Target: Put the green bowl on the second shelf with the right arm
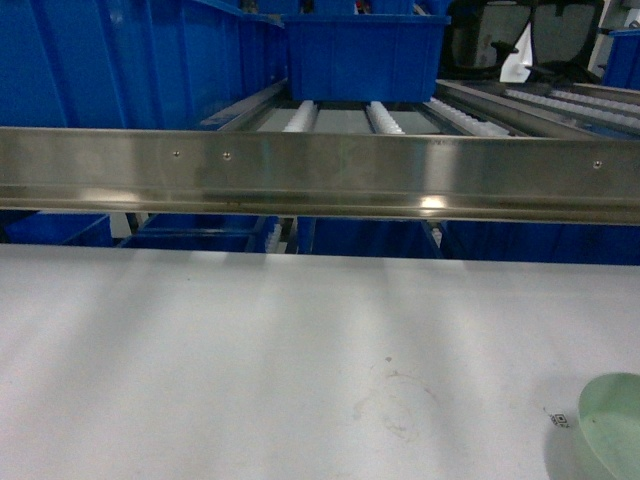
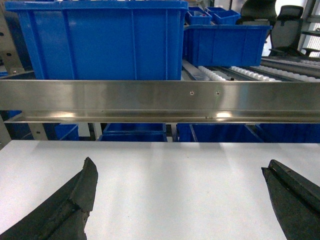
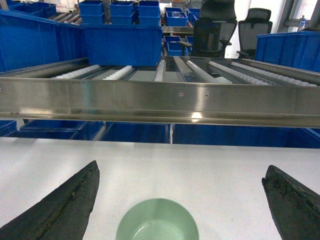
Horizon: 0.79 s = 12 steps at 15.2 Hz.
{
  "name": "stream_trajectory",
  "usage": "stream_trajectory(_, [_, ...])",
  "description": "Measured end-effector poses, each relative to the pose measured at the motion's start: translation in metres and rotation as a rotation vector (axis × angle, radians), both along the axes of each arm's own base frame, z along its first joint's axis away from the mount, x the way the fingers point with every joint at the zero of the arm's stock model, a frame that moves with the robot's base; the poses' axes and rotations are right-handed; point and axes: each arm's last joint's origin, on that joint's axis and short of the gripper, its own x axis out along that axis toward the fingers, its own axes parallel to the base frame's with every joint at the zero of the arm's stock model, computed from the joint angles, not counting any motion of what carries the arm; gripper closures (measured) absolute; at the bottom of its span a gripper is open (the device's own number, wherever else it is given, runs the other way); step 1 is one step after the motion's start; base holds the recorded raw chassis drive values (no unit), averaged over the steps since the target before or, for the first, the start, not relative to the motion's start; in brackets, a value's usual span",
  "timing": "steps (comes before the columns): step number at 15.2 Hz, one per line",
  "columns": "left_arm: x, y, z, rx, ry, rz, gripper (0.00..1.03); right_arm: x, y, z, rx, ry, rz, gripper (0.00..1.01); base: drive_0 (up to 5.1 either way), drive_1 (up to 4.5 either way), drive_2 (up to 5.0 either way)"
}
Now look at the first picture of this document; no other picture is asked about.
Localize green bowl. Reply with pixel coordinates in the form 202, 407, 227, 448
576, 372, 639, 479

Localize white roller track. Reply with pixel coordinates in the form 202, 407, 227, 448
283, 100, 318, 133
366, 101, 405, 135
425, 98, 492, 136

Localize white roller track middle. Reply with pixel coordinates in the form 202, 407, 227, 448
366, 101, 405, 135

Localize blue plastic bin centre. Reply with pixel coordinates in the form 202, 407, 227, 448
283, 14, 450, 103

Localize black office chair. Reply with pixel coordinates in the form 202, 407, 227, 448
438, 1, 604, 84

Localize large blue bin left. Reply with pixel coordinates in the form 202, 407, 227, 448
1, 1, 287, 130

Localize blue bins under shelf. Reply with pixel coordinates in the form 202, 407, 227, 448
1, 210, 639, 266

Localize white roller track right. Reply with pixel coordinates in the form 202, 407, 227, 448
425, 98, 492, 136

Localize QR code sticker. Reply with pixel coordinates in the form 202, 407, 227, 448
548, 412, 571, 428

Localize blue bin far right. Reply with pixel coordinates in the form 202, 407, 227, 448
602, 28, 640, 90

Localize stainless steel shelf rack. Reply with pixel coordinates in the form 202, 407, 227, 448
1, 80, 639, 225

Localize white roller track left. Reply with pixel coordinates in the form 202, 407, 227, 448
283, 100, 318, 133

